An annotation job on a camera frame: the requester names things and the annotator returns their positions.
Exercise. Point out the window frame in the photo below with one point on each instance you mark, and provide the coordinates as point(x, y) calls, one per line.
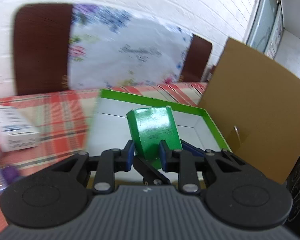
point(267, 17)

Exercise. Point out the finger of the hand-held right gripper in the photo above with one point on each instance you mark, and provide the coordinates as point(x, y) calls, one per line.
point(150, 170)
point(191, 149)

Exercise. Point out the red plaid tablecloth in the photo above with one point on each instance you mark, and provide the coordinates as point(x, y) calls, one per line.
point(62, 120)

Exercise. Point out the small green box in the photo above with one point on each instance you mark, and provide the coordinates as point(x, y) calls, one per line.
point(153, 130)

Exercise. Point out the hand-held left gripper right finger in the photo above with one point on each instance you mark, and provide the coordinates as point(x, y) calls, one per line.
point(163, 156)

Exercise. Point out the purple black tube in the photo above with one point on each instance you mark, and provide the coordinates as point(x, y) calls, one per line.
point(10, 173)

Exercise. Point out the green storage box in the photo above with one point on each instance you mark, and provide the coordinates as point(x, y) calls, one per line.
point(110, 130)

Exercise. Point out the brown cardboard sheet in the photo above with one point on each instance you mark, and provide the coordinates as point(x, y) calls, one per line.
point(260, 110)

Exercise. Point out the brown chair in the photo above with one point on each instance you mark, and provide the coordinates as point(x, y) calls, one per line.
point(196, 60)
point(41, 50)

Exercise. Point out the floral white cloth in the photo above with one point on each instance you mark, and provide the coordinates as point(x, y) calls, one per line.
point(125, 47)

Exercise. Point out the white medicine box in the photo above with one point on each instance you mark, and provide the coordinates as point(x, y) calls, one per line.
point(15, 130)

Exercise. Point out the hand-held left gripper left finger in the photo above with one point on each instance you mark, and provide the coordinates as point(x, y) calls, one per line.
point(129, 156)

